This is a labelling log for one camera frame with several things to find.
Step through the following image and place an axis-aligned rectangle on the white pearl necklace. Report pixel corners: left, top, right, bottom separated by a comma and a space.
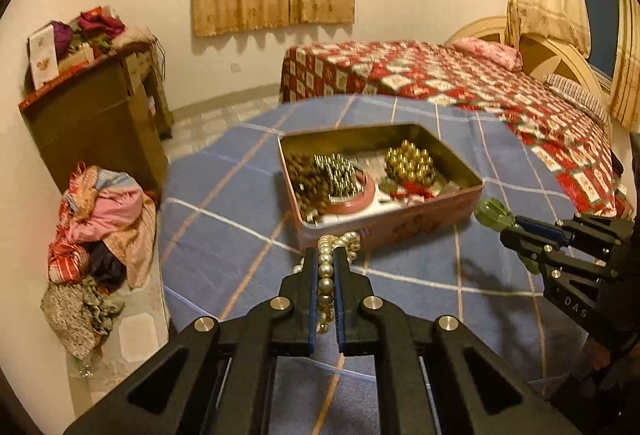
292, 231, 362, 335

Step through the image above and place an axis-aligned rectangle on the striped pillow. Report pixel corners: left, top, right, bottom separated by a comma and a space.
542, 74, 608, 118

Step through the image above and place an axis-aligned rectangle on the brown wooden cabinet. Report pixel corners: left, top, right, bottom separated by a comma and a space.
19, 35, 175, 198

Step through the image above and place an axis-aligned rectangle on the brown wooden bead necklace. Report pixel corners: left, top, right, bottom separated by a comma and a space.
285, 152, 333, 223

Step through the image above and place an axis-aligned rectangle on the pink tin box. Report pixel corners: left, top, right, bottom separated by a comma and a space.
277, 122, 485, 252

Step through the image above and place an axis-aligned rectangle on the pile of clothes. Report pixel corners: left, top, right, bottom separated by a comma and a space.
41, 162, 158, 361

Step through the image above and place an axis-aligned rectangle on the purple cloth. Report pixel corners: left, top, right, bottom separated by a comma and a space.
51, 20, 75, 58

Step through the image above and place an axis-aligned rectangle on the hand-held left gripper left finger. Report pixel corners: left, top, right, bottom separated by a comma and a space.
62, 247, 321, 435

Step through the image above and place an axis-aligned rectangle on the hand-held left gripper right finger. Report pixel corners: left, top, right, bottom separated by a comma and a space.
332, 246, 568, 435

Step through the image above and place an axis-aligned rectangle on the cream wooden bed frame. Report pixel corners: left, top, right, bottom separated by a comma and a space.
445, 16, 621, 176

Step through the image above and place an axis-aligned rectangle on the silver-green bangle stack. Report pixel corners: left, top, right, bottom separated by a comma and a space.
314, 152, 363, 197

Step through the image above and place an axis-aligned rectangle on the green jade bracelet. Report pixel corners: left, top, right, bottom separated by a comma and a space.
474, 198, 543, 276

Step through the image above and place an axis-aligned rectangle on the large gold bead necklace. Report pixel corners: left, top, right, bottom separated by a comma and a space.
384, 140, 438, 183

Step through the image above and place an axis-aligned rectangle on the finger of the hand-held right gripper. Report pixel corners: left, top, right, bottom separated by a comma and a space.
515, 214, 631, 261
500, 227, 621, 283

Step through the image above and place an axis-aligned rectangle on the pink pillow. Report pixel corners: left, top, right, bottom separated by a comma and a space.
452, 36, 523, 72

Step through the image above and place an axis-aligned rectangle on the bed with red quilt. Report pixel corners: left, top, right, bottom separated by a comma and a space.
279, 40, 628, 218

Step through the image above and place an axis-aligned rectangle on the blue plaid tablecloth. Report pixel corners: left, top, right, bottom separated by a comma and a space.
159, 94, 616, 435

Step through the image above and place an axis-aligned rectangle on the white paper card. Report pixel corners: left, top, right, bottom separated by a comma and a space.
322, 154, 446, 218

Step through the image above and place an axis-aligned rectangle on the window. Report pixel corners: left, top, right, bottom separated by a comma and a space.
570, 0, 626, 81

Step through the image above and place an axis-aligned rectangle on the pink bangle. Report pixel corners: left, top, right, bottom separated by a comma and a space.
327, 168, 377, 216

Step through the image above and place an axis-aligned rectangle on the white cardboard box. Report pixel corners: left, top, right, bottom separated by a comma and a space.
28, 26, 60, 91

